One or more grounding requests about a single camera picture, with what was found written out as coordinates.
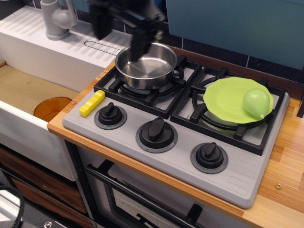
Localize light green plastic plate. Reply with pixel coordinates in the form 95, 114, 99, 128
203, 76, 274, 124

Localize grey toy faucet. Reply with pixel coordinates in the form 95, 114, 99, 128
40, 0, 77, 40

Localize middle black stove knob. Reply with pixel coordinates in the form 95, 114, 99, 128
135, 117, 178, 153

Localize left black burner grate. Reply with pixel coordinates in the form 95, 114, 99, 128
94, 55, 203, 119

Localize black braided foreground cable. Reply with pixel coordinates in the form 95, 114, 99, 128
0, 185, 25, 228

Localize right black stove knob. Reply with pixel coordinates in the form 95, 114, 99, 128
190, 142, 228, 174

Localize black stove knob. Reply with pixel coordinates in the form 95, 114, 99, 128
94, 102, 127, 130
190, 142, 228, 174
135, 117, 178, 153

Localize grey toy stove top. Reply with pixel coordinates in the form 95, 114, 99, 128
62, 56, 291, 209

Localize oven door with black handle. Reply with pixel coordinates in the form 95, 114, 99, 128
85, 160, 247, 228

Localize wooden drawer fronts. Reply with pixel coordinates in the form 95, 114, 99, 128
0, 145, 93, 228

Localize small green toy pear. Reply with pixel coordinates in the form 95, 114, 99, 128
243, 89, 270, 119

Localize black burner grate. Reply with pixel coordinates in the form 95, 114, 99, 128
171, 66, 290, 155
94, 55, 203, 119

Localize left black stove knob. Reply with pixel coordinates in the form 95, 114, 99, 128
94, 102, 127, 130

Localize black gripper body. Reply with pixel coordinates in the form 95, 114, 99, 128
89, 0, 165, 28

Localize stainless steel pot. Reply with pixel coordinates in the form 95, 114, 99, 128
84, 40, 178, 90

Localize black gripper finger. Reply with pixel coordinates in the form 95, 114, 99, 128
90, 4, 113, 40
130, 27, 156, 62

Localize yellow toy corn cob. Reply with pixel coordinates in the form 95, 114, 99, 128
79, 90, 105, 117

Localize right black burner grate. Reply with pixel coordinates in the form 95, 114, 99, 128
171, 66, 290, 155

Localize white toy sink unit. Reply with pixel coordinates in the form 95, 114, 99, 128
0, 6, 131, 181

